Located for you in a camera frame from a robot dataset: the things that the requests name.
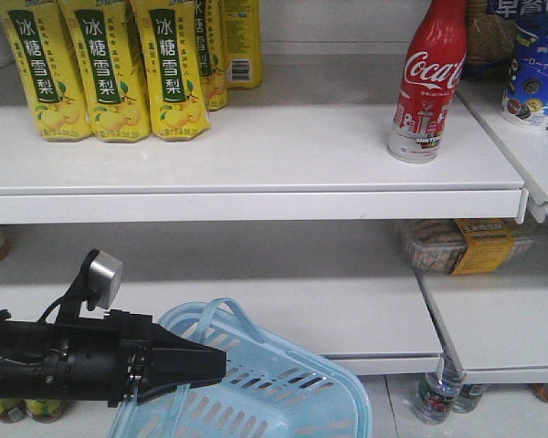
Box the white metal shelf unit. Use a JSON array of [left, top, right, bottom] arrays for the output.
[[0, 55, 548, 437]]

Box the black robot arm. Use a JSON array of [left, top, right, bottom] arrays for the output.
[[0, 310, 227, 407]]

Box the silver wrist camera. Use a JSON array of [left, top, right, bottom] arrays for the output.
[[79, 249, 123, 311]]

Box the clear water bottle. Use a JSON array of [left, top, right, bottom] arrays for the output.
[[452, 383, 489, 413], [413, 370, 462, 425]]

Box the red aluminium coke bottle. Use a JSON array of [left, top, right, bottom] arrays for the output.
[[387, 0, 468, 163]]

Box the blue oreo cup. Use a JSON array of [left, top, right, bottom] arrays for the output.
[[501, 13, 548, 131]]

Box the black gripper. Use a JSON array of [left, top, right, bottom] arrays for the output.
[[107, 309, 227, 407]]

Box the light blue plastic basket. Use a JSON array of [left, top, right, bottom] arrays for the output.
[[108, 297, 373, 437]]

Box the clear cookie box yellow band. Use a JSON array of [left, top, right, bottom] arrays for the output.
[[395, 218, 548, 276]]

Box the yellow pear drink carton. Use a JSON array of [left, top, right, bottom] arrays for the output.
[[58, 0, 152, 143], [131, 1, 210, 141], [0, 0, 92, 141]]

